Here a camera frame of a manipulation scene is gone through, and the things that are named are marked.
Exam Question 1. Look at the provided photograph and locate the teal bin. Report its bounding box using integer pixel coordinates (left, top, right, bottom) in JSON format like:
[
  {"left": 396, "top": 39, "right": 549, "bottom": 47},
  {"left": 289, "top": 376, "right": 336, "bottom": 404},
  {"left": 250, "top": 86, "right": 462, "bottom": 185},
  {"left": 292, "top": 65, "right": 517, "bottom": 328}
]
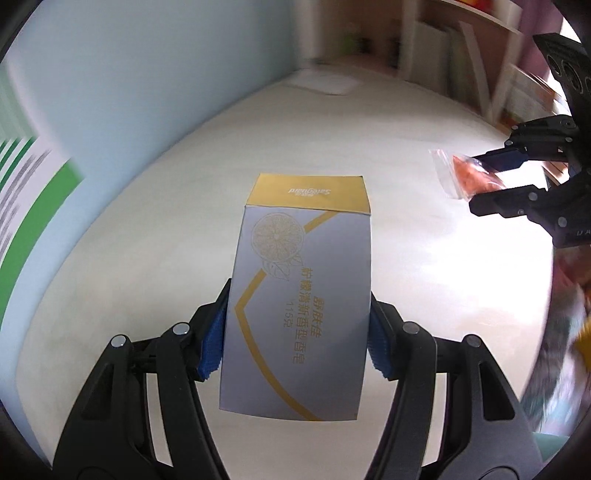
[{"left": 531, "top": 429, "right": 572, "bottom": 469}]

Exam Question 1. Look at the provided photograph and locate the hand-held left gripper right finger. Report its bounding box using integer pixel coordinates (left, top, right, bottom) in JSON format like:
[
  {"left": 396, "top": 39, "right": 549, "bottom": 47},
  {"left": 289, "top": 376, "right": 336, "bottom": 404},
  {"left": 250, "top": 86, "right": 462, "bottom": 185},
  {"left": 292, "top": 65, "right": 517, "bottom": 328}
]
[{"left": 367, "top": 300, "right": 546, "bottom": 480}]

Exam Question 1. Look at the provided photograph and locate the green striped wall poster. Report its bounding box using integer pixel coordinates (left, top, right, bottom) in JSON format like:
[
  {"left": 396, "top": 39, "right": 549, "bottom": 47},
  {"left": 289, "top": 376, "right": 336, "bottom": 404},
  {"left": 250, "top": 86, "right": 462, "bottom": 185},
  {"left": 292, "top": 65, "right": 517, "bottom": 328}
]
[{"left": 0, "top": 60, "right": 86, "bottom": 333}]

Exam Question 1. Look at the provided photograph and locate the wooden bookshelf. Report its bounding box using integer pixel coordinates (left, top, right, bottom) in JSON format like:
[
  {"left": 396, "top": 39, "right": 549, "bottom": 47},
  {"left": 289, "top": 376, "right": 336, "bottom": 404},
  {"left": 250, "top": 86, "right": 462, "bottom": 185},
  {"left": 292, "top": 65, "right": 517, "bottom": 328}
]
[{"left": 295, "top": 0, "right": 573, "bottom": 134}]

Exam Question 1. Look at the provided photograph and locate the white paper sheet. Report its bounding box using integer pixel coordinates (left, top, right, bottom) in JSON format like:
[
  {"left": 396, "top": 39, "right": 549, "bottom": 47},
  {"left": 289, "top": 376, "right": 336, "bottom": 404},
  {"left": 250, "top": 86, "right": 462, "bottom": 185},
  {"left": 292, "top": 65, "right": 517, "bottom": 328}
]
[{"left": 288, "top": 69, "right": 358, "bottom": 97}]

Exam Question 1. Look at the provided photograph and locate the clear bag with orange contents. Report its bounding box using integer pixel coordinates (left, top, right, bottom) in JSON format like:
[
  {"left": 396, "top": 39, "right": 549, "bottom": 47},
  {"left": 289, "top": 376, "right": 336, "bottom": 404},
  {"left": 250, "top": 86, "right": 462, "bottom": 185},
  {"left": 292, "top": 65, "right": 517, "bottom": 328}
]
[{"left": 427, "top": 148, "right": 506, "bottom": 200}]

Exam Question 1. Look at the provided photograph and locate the colourful patterned bag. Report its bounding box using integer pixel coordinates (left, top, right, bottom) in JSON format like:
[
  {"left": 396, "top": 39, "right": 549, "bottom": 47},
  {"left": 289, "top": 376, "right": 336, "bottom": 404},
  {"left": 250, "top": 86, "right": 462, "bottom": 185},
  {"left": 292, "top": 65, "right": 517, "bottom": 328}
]
[{"left": 522, "top": 249, "right": 591, "bottom": 430}]

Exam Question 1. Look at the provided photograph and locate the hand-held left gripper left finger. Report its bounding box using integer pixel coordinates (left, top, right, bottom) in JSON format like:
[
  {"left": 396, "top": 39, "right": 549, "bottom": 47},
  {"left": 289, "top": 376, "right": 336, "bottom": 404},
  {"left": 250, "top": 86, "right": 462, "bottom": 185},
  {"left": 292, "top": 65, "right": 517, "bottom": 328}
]
[{"left": 53, "top": 277, "right": 232, "bottom": 480}]

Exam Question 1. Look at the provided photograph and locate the white board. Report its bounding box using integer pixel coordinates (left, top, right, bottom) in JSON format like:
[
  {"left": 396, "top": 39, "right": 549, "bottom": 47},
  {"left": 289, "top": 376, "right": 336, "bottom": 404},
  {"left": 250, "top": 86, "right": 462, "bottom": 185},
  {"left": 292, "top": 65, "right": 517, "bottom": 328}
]
[{"left": 399, "top": 21, "right": 452, "bottom": 89}]

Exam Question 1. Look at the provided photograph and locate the grey and gold soap box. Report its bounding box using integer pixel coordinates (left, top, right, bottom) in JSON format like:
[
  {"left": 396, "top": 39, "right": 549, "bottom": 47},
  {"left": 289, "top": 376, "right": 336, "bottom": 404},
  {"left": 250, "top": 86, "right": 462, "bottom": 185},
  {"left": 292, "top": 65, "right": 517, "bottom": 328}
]
[{"left": 218, "top": 173, "right": 374, "bottom": 423}]

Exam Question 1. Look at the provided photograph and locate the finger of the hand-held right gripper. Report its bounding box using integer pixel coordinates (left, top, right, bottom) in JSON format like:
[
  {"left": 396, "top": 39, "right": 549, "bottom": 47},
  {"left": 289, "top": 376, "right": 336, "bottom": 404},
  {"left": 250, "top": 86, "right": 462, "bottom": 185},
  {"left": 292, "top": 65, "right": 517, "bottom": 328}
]
[
  {"left": 475, "top": 114, "right": 580, "bottom": 172},
  {"left": 468, "top": 182, "right": 570, "bottom": 228}
]

